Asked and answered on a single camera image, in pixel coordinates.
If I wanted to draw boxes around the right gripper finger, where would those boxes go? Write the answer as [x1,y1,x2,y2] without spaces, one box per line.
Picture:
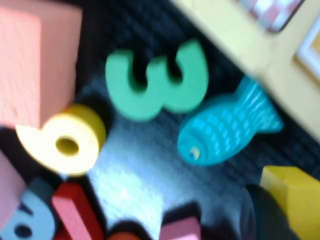
[239,184,301,240]

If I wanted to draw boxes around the yellow pentagon puzzle piece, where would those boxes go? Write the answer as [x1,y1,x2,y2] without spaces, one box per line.
[259,164,320,240]

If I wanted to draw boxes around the pink number five piece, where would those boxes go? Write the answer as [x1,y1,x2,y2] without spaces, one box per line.
[159,216,203,240]

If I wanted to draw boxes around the green number three piece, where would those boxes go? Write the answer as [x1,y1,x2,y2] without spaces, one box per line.
[104,38,210,122]

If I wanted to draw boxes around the colourful wooden puzzle board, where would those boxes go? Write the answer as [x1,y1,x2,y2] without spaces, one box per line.
[169,0,320,148]

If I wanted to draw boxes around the red number seven piece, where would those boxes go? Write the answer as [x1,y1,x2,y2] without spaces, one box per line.
[51,182,105,240]

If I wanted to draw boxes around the grey-blue number nine piece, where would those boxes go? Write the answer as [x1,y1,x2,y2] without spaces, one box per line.
[0,177,60,240]

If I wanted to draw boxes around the yellow number six piece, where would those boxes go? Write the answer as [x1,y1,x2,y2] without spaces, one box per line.
[15,103,107,176]

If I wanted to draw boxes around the teal wooden fish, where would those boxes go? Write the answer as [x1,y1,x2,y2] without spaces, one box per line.
[176,74,285,167]

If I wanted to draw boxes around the lilac wooden cube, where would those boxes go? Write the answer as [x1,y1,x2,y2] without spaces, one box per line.
[0,149,27,223]

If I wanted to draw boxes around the orange wooden cube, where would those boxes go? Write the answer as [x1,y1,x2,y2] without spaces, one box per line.
[0,4,83,130]

